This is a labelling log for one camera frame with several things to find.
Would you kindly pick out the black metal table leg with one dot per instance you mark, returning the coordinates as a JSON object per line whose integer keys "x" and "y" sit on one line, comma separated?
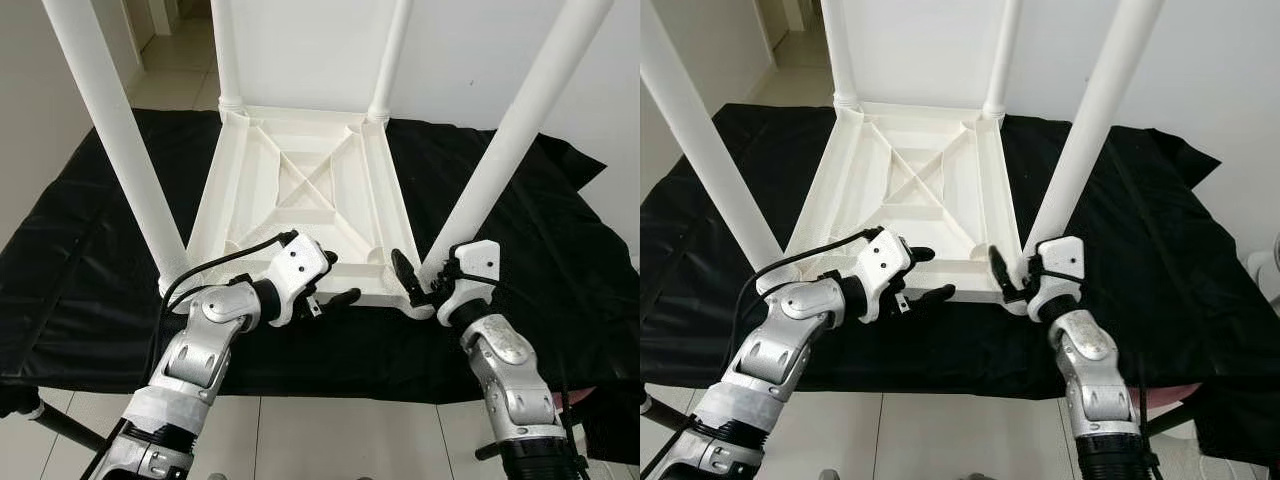
{"x": 55, "y": 420}
{"x": 485, "y": 450}
{"x": 655, "y": 410}
{"x": 1165, "y": 420}

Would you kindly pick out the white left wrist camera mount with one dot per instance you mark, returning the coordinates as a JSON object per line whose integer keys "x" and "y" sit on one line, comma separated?
{"x": 295, "y": 270}
{"x": 880, "y": 265}

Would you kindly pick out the white plastic table top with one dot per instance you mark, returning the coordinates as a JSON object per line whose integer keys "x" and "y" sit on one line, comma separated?
{"x": 900, "y": 190}
{"x": 300, "y": 190}

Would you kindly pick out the black cloth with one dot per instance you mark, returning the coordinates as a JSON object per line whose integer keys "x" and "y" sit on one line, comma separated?
{"x": 1170, "y": 260}
{"x": 560, "y": 260}

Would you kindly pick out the pink cushion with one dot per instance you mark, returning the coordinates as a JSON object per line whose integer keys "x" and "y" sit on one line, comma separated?
{"x": 575, "y": 395}
{"x": 1165, "y": 395}

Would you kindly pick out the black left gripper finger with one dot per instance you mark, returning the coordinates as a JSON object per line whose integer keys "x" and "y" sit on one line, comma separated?
{"x": 935, "y": 294}
{"x": 920, "y": 254}
{"x": 328, "y": 256}
{"x": 342, "y": 297}

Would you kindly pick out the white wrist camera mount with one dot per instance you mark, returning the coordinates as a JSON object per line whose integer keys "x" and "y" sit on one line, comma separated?
{"x": 880, "y": 265}
{"x": 295, "y": 270}
{"x": 475, "y": 265}
{"x": 1060, "y": 260}

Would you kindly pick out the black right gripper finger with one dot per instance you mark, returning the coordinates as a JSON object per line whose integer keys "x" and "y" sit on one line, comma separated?
{"x": 1002, "y": 272}
{"x": 405, "y": 275}

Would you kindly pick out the white plastic table leg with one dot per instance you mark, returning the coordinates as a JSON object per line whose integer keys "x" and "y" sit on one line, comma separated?
{"x": 110, "y": 120}
{"x": 840, "y": 50}
{"x": 225, "y": 50}
{"x": 392, "y": 50}
{"x": 520, "y": 130}
{"x": 700, "y": 150}
{"x": 1003, "y": 50}
{"x": 1095, "y": 120}

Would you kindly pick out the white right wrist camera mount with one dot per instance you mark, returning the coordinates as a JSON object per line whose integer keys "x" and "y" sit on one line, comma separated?
{"x": 1060, "y": 260}
{"x": 475, "y": 265}

